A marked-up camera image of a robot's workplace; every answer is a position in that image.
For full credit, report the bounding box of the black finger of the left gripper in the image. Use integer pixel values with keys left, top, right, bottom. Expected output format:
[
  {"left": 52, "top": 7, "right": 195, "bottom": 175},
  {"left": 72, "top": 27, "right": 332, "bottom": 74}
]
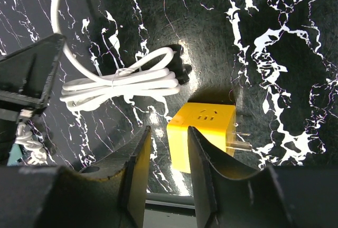
[{"left": 1, "top": 34, "right": 65, "bottom": 122}]

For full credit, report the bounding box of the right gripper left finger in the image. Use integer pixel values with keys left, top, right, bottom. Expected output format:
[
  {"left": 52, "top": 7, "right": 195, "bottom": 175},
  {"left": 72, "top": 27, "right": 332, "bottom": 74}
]
[{"left": 1, "top": 126, "right": 151, "bottom": 227}]

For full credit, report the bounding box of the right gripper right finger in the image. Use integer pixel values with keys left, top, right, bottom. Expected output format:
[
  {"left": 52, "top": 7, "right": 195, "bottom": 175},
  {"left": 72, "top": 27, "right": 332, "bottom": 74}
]
[{"left": 187, "top": 127, "right": 337, "bottom": 227}]

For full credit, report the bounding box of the orange block under arm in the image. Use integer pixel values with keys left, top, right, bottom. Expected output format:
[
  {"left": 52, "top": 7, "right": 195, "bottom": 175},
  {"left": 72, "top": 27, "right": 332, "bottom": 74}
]
[{"left": 166, "top": 102, "right": 252, "bottom": 173}]

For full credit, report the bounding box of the white coiled strip cord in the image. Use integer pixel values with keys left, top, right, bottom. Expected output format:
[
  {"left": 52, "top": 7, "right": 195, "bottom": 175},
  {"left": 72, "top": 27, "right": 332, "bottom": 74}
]
[{"left": 14, "top": 122, "right": 48, "bottom": 165}]

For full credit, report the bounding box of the white bundled cable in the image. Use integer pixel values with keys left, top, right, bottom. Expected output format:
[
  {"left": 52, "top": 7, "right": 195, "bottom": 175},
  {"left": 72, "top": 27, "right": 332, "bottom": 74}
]
[{"left": 50, "top": 0, "right": 182, "bottom": 112}]

